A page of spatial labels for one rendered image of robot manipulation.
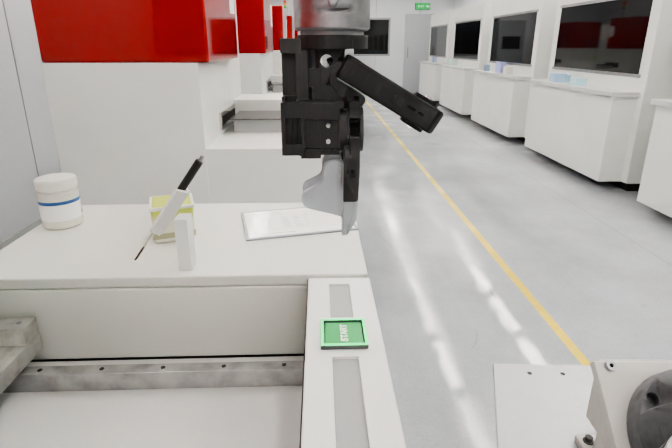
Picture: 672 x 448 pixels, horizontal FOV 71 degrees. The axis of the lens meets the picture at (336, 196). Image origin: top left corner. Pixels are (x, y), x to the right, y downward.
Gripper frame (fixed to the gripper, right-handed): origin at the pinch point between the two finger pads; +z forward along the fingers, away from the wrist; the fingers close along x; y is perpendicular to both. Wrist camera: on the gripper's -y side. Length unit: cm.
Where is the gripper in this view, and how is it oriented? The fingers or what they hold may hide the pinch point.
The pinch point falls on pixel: (351, 223)
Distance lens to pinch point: 52.7
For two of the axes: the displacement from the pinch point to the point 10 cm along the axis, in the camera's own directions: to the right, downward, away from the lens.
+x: 0.3, 3.1, -9.5
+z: 0.0, 9.5, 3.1
